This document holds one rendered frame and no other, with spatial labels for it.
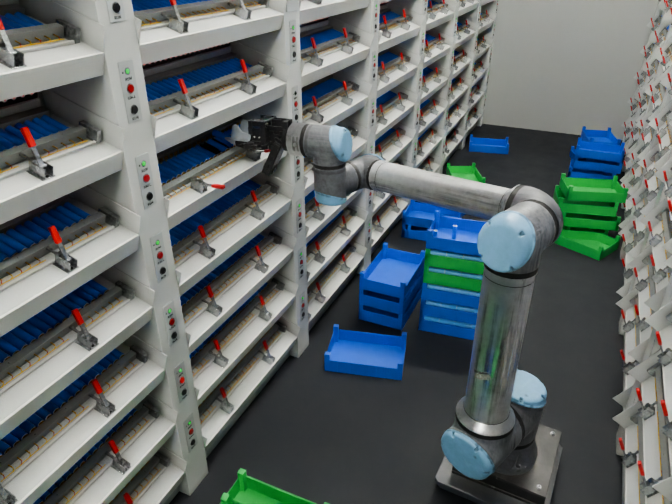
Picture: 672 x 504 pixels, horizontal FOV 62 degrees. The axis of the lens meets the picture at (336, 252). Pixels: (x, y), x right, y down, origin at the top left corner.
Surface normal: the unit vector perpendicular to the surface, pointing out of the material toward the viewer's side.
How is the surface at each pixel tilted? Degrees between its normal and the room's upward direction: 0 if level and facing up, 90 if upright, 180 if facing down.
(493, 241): 82
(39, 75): 108
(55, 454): 18
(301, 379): 0
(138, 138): 90
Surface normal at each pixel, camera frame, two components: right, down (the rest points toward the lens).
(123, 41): 0.91, 0.20
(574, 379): 0.00, -0.87
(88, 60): 0.87, 0.46
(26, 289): 0.28, -0.77
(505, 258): -0.70, 0.22
